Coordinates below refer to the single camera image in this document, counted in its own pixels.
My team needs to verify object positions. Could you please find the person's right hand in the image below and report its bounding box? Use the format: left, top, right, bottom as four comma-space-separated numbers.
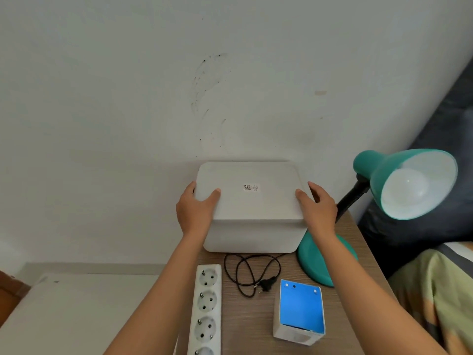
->
295, 181, 338, 239

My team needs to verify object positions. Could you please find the person's left hand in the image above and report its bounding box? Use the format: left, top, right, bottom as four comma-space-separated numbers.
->
176, 181, 221, 238

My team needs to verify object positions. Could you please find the white plastic storage box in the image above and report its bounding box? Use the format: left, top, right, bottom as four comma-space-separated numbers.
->
194, 161, 310, 254

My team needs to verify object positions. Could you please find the person's left forearm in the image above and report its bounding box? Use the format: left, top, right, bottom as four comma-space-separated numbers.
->
103, 232, 212, 355

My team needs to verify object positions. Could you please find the person's right forearm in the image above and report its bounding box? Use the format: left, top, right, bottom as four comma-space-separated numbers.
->
310, 232, 450, 355

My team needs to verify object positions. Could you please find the teal desk lamp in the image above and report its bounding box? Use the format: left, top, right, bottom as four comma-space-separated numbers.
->
297, 149, 459, 288

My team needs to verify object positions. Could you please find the white light bulb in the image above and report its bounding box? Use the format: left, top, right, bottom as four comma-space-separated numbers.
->
381, 168, 441, 215

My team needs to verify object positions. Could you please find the blue and white carton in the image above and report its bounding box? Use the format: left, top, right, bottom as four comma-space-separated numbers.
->
273, 279, 326, 347

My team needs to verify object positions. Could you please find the white power strip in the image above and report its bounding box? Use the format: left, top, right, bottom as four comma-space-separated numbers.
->
187, 264, 222, 355

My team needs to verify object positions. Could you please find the green striped blanket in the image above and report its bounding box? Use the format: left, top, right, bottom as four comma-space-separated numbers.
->
387, 242, 473, 355

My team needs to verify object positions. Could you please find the brown wooden furniture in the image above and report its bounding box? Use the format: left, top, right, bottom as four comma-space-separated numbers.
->
0, 270, 31, 326

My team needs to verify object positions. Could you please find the black power cable with plug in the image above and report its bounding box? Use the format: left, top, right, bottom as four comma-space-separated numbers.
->
223, 253, 288, 298

